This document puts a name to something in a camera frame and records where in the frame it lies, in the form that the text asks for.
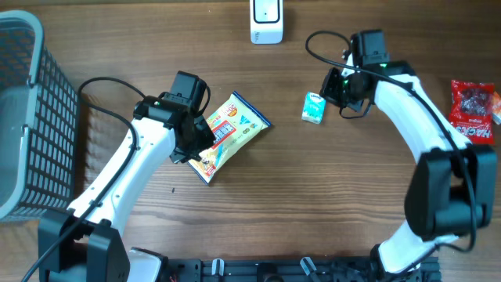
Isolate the teal tissue pack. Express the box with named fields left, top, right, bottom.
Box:
left=301, top=92, right=326, bottom=124

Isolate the cream snack bag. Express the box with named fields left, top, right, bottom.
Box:
left=189, top=91, right=272, bottom=185

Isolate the red snack packet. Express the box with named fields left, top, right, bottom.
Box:
left=449, top=80, right=495, bottom=145

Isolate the orange small box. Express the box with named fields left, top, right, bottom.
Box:
left=492, top=92, right=501, bottom=125

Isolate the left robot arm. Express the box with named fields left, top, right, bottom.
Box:
left=24, top=71, right=215, bottom=281

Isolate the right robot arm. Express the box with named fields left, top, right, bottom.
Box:
left=320, top=30, right=497, bottom=281

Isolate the white barcode scanner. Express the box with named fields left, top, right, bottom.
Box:
left=249, top=0, right=284, bottom=45

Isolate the grey plastic shopping basket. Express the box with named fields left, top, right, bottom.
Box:
left=1, top=10, right=80, bottom=222

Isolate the black right camera cable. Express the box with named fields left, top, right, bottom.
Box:
left=305, top=30, right=478, bottom=275

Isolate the black camera cable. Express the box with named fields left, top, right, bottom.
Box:
left=305, top=30, right=478, bottom=275
left=21, top=76, right=212, bottom=282

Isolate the black left camera cable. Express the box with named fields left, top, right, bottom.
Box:
left=21, top=76, right=212, bottom=282

